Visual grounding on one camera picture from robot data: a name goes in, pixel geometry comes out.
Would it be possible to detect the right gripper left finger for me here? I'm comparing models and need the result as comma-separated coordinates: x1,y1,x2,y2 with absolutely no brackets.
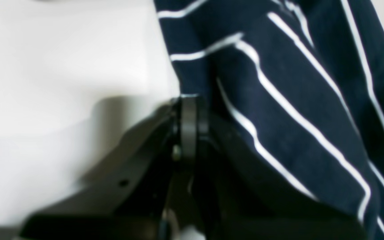
19,98,199,240

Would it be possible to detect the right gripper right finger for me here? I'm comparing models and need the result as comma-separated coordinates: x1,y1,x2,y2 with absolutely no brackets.
192,97,367,240

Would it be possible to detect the navy white striped t-shirt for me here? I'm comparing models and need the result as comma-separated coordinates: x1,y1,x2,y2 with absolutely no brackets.
154,0,384,240

